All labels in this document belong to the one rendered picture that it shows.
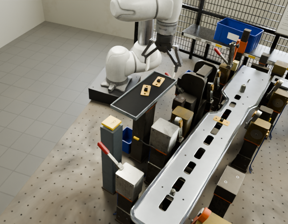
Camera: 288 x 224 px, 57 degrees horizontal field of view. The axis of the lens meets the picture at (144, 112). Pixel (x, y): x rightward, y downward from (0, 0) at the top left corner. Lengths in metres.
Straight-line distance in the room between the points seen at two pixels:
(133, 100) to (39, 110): 1.94
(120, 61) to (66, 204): 0.92
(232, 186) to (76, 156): 0.87
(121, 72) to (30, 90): 1.72
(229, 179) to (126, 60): 1.02
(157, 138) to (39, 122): 1.89
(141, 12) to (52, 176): 0.95
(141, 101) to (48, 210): 0.68
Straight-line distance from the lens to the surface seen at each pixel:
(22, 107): 3.14
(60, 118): 2.90
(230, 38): 2.15
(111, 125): 1.09
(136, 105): 1.19
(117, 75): 1.83
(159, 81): 1.34
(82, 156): 1.59
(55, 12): 4.92
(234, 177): 1.18
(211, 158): 1.25
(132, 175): 1.05
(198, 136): 1.33
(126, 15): 1.07
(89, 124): 1.77
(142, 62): 1.84
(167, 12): 1.13
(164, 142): 1.18
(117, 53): 1.78
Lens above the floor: 1.91
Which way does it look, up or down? 40 degrees down
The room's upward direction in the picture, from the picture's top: 6 degrees clockwise
